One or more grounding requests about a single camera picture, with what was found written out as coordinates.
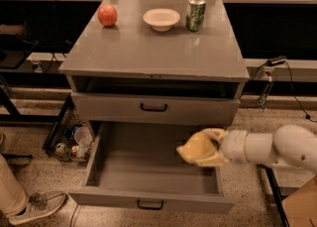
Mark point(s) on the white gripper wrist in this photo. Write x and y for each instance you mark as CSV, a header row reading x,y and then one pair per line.
x,y
234,146

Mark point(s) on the yellow sponge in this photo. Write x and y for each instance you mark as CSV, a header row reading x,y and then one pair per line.
x,y
199,146

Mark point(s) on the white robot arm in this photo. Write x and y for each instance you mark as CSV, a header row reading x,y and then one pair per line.
x,y
290,147

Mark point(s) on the closed grey upper drawer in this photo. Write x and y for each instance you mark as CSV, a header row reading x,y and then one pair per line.
x,y
154,109

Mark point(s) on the open grey lower drawer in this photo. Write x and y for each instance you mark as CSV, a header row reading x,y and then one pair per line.
x,y
136,166

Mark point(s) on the grey drawer cabinet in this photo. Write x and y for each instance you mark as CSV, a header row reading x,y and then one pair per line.
x,y
133,59

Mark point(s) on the black metal bar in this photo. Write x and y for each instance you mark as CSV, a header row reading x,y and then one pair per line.
x,y
276,195

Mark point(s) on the black power adapter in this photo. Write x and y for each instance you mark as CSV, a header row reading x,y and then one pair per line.
x,y
276,61

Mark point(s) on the brown cardboard box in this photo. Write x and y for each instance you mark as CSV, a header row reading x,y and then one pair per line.
x,y
300,207

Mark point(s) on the clear plastic cup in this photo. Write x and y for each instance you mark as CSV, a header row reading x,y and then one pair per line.
x,y
83,137

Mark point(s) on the white bowl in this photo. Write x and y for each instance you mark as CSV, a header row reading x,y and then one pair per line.
x,y
161,20

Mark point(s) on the green soda can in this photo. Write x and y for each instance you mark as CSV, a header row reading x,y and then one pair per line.
x,y
195,15

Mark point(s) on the red apple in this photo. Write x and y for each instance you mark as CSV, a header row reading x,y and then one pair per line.
x,y
107,15

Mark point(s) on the beige trouser leg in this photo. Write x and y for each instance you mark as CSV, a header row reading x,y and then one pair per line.
x,y
13,197

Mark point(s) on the wire basket with items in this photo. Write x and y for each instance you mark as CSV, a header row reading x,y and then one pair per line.
x,y
60,142

